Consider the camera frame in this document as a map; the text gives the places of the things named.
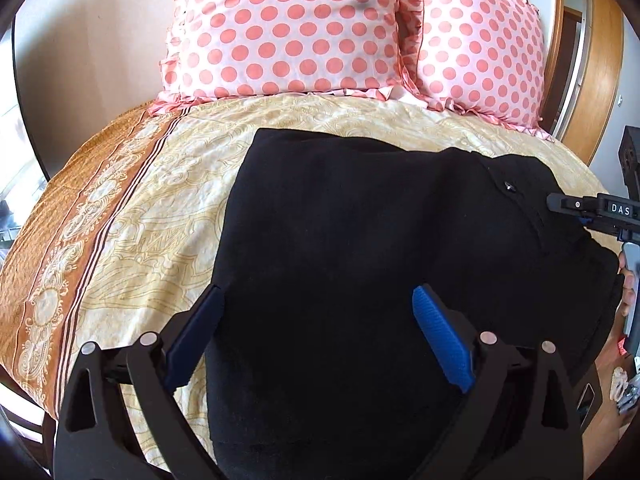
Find black pants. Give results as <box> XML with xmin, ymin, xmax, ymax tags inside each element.
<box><xmin>206</xmin><ymin>129</ymin><xmax>623</xmax><ymax>479</ymax></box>

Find person's right hand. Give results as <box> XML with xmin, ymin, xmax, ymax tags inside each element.
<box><xmin>618</xmin><ymin>252</ymin><xmax>636</xmax><ymax>318</ymax></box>

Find wooden chair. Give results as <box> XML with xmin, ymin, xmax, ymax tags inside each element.
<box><xmin>1</xmin><ymin>367</ymin><xmax>56</xmax><ymax>474</ymax></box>

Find yellow patterned bed sheet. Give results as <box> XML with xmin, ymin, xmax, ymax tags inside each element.
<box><xmin>1</xmin><ymin>96</ymin><xmax>601</xmax><ymax>412</ymax></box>

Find pink polka dot pillow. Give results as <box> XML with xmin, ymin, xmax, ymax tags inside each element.
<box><xmin>146</xmin><ymin>0</ymin><xmax>426</xmax><ymax>116</ymax></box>
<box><xmin>398</xmin><ymin>0</ymin><xmax>548</xmax><ymax>139</ymax></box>

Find wooden door frame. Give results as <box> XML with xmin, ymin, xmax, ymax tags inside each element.
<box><xmin>528</xmin><ymin>0</ymin><xmax>624</xmax><ymax>164</ymax></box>

